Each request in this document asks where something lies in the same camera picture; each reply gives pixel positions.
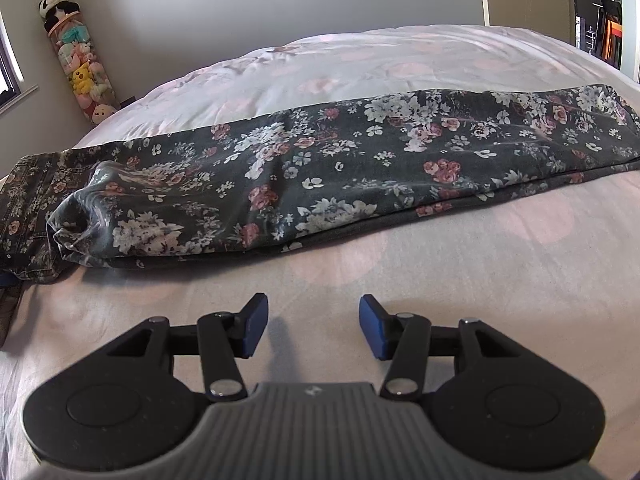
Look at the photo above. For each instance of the bed with pink dotted sheet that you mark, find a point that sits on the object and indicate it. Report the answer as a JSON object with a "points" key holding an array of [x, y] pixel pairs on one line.
{"points": [[450, 260]]}

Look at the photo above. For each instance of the column of plush toys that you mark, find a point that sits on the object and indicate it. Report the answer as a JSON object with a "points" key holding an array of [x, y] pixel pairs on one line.
{"points": [[80, 67]]}

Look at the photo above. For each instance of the dark floral pants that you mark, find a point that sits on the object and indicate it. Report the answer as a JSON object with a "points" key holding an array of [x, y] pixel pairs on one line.
{"points": [[350, 170]]}

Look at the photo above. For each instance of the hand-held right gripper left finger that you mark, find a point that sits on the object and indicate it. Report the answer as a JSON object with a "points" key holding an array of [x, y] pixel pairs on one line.
{"points": [[254, 327]]}

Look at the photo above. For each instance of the black wall socket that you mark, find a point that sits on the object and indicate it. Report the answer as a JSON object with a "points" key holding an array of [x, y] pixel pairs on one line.
{"points": [[128, 101]]}

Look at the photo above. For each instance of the dark cloth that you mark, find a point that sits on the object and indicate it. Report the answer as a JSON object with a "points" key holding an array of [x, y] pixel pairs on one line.
{"points": [[7, 310]]}

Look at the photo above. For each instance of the window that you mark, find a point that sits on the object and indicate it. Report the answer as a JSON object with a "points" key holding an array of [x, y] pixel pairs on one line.
{"points": [[7, 75]]}

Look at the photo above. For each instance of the orange framed furniture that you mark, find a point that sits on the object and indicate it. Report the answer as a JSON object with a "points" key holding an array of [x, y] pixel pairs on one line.
{"points": [[612, 35]]}

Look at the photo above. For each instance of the white door frame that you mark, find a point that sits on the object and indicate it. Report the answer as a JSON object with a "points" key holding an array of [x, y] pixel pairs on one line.
{"points": [[631, 20]]}

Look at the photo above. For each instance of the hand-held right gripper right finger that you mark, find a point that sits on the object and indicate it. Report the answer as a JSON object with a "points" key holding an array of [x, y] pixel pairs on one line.
{"points": [[372, 327]]}

